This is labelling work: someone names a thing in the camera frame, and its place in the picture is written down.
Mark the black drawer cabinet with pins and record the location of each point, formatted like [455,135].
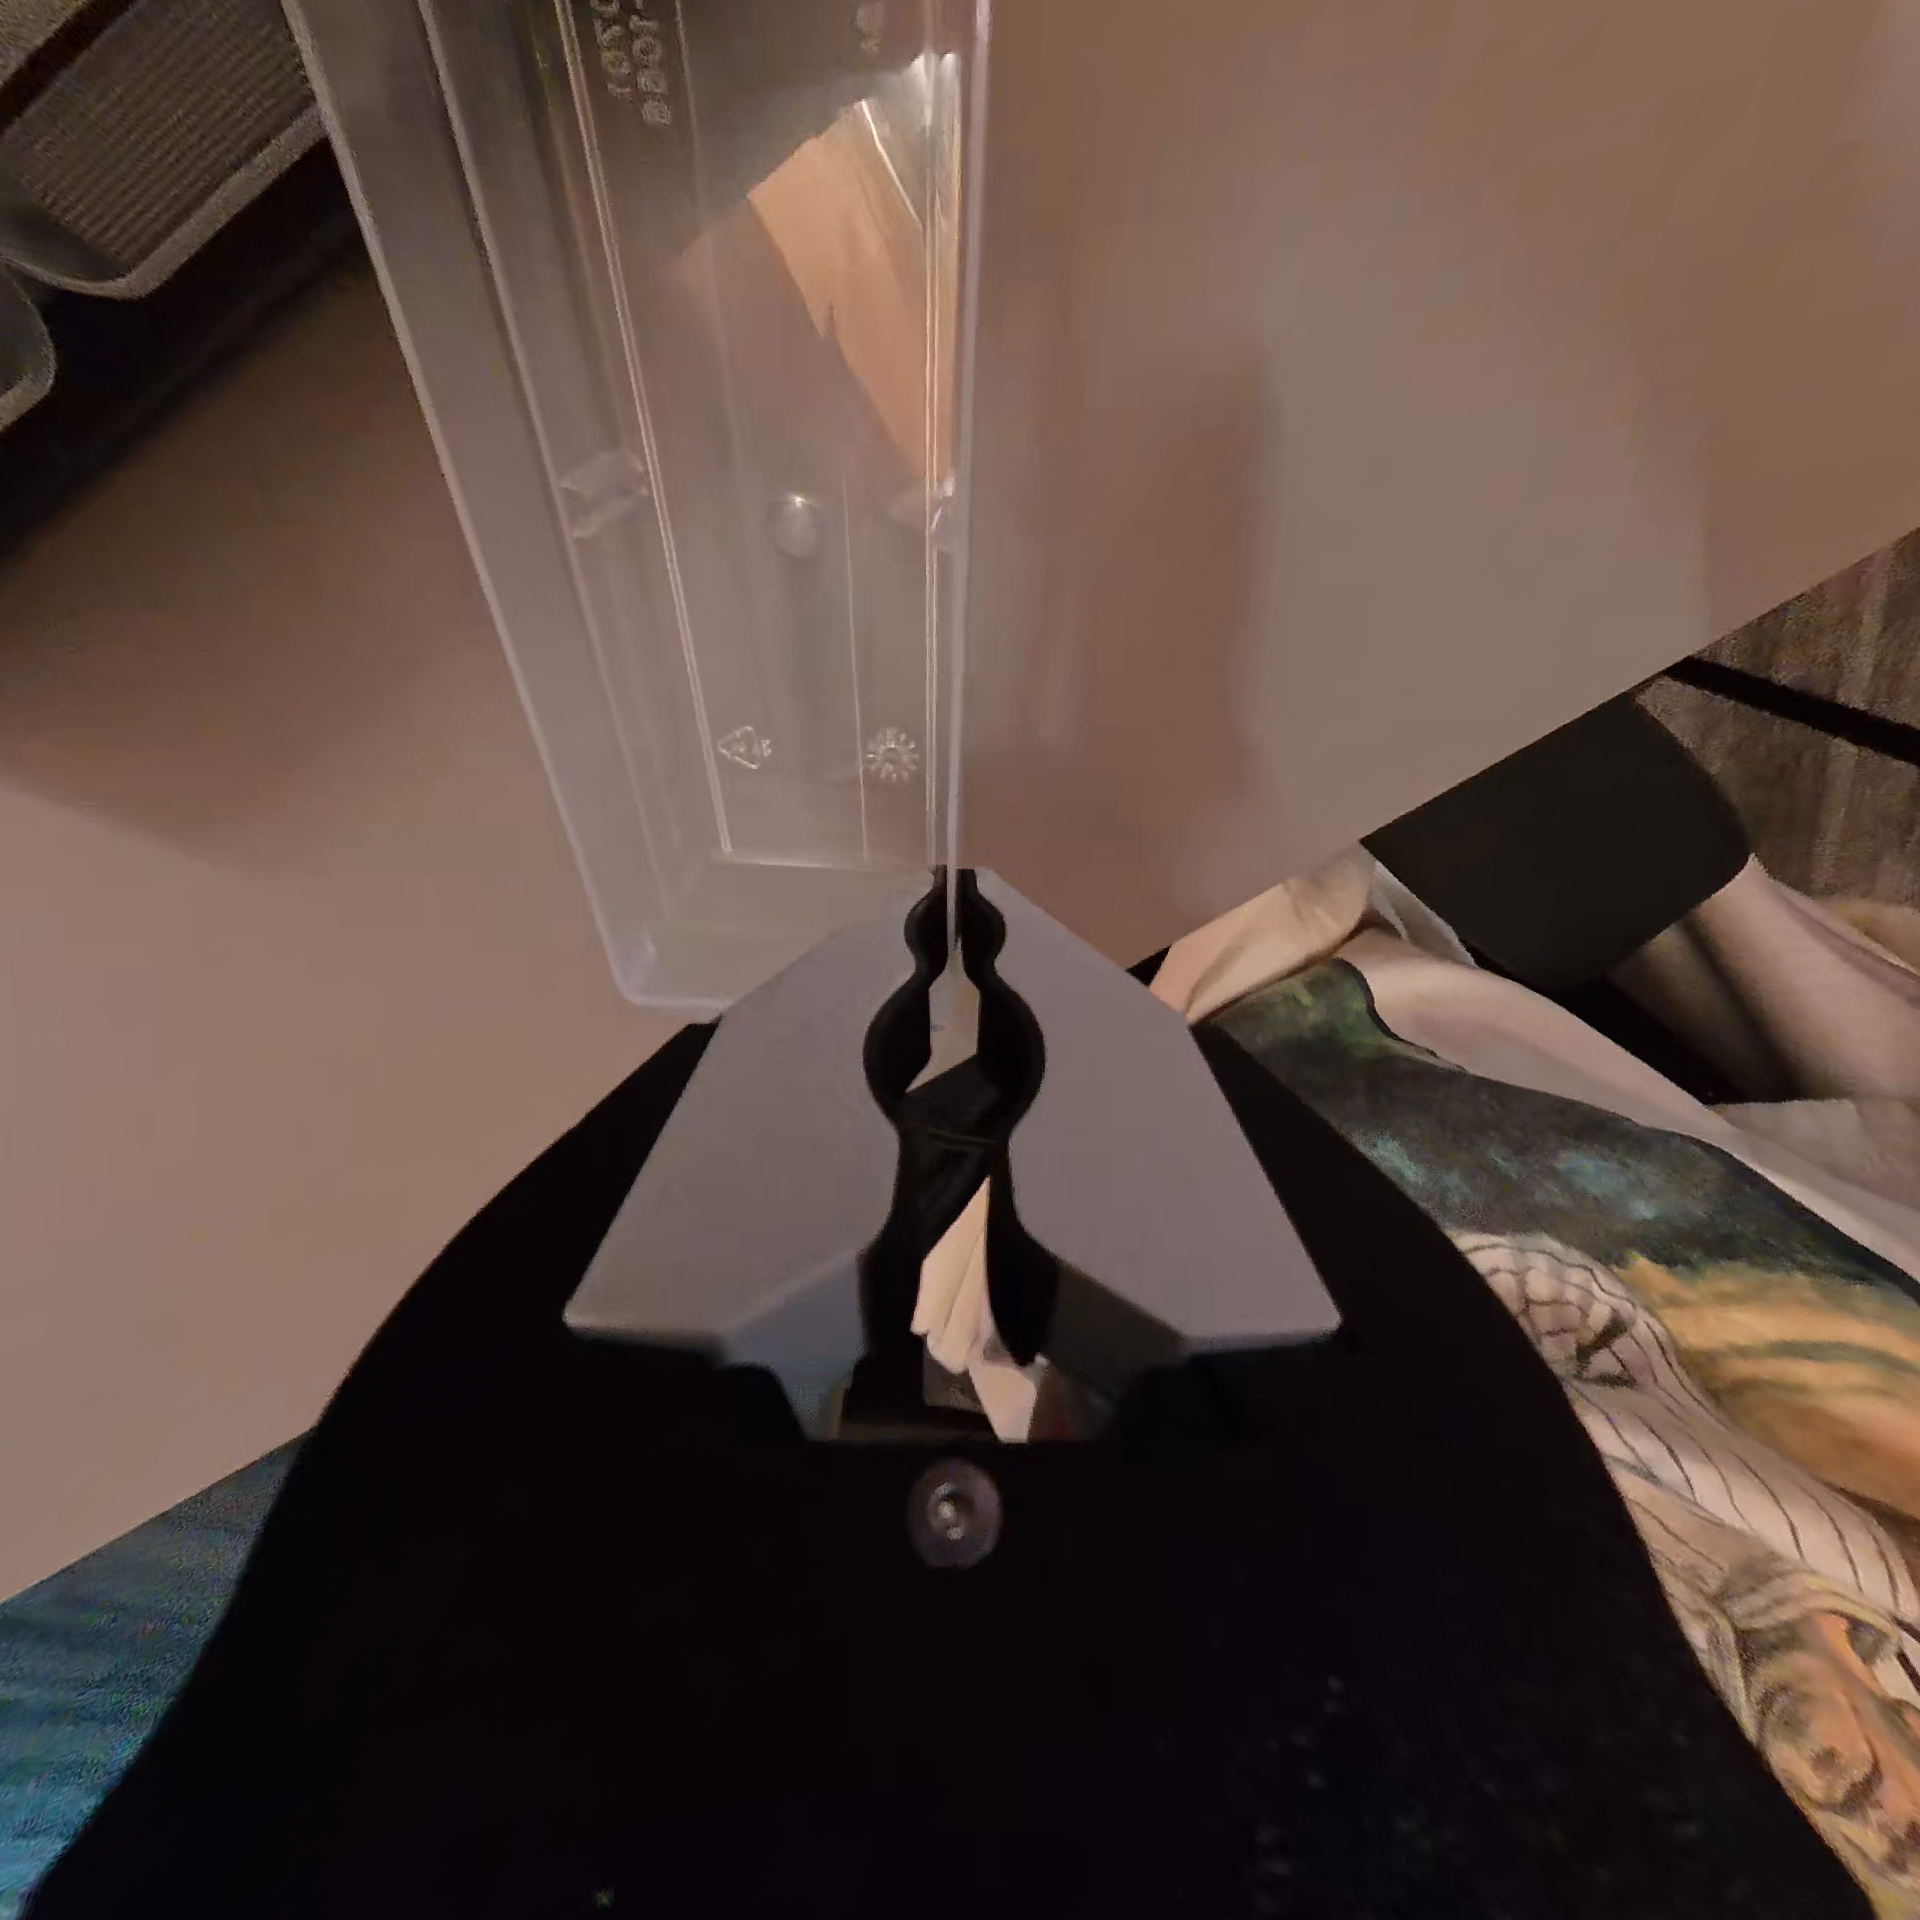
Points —
[195,359]

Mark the person's printed white shirt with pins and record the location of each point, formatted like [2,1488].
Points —
[1577,1201]

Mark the set of frosted cabinet drawers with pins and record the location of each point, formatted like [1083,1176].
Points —
[150,135]

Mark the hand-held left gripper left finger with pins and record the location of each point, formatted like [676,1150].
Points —
[734,1201]

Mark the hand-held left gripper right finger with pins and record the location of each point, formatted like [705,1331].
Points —
[1185,1201]

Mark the black office chair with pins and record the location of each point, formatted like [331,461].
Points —
[1559,840]

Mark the clear plastic drawer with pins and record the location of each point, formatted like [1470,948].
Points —
[645,451]

